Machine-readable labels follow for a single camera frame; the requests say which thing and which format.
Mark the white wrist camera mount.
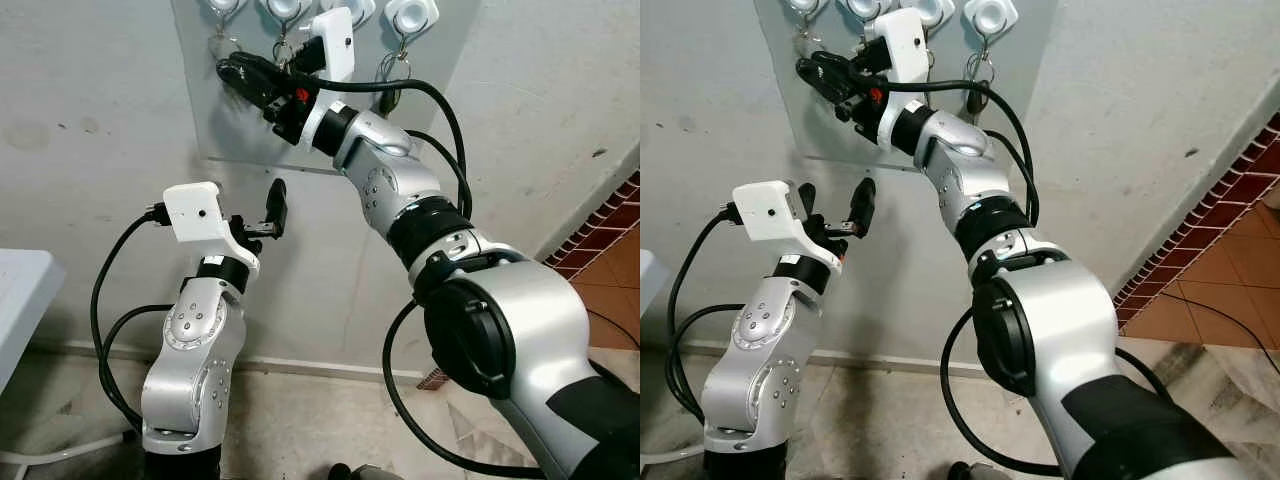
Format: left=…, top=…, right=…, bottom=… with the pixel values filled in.
left=163, top=181, right=262, bottom=277
left=296, top=7, right=359, bottom=147
left=865, top=7, right=932, bottom=151
left=732, top=180, right=842, bottom=272

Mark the hanging dark key bunch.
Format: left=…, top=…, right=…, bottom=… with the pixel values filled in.
left=962, top=34, right=998, bottom=117
left=376, top=34, right=414, bottom=117

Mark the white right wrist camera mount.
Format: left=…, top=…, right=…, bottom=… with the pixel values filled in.
left=296, top=7, right=359, bottom=147
left=865, top=7, right=932, bottom=151

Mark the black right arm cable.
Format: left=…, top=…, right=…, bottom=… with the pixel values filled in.
left=318, top=78, right=549, bottom=480
left=884, top=78, right=1063, bottom=477

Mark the thin black floor cable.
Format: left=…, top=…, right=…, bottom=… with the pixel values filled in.
left=1158, top=293, right=1280, bottom=378
left=588, top=308, right=641, bottom=353

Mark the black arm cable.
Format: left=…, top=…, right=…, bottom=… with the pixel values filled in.
left=884, top=78, right=1063, bottom=477
left=318, top=78, right=549, bottom=480
left=90, top=203, right=177, bottom=437
left=665, top=203, right=742, bottom=427

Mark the white bar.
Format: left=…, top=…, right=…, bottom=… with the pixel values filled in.
left=640, top=444, right=707, bottom=468
left=0, top=433, right=138, bottom=467

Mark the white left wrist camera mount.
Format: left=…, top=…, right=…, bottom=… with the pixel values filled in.
left=163, top=181, right=262, bottom=277
left=732, top=180, right=842, bottom=272

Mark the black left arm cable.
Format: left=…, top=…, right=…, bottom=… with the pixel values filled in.
left=90, top=203, right=177, bottom=437
left=665, top=203, right=742, bottom=427

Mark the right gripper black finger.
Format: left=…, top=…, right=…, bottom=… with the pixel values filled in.
left=225, top=80, right=273, bottom=113
left=218, top=54, right=291, bottom=86
left=803, top=78, right=851, bottom=111
left=797, top=55, right=866, bottom=87

